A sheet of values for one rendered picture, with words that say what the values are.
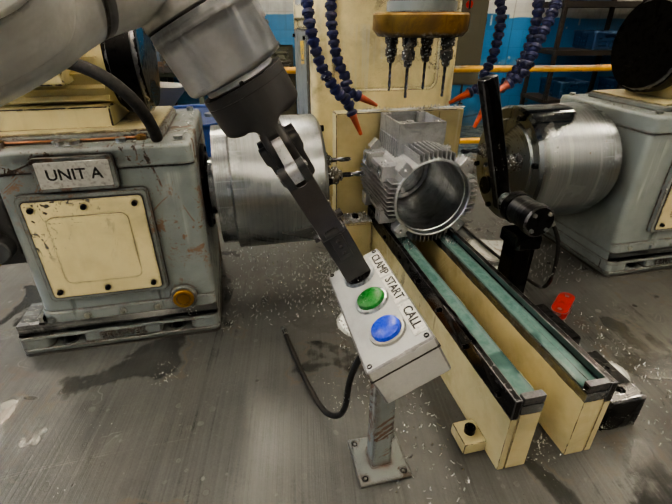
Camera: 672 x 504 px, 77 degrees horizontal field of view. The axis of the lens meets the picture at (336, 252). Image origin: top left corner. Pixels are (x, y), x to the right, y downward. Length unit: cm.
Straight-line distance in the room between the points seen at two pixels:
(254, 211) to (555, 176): 59
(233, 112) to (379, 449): 44
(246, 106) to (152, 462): 49
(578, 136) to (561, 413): 55
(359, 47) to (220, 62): 75
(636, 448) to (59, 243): 90
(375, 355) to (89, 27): 32
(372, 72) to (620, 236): 67
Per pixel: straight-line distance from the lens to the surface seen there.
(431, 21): 84
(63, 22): 31
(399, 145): 89
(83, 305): 86
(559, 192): 98
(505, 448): 64
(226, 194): 76
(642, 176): 109
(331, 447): 65
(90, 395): 81
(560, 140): 97
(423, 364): 41
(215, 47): 36
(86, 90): 80
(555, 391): 69
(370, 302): 44
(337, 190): 101
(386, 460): 63
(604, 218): 114
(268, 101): 37
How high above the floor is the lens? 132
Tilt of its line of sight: 29 degrees down
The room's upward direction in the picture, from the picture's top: straight up
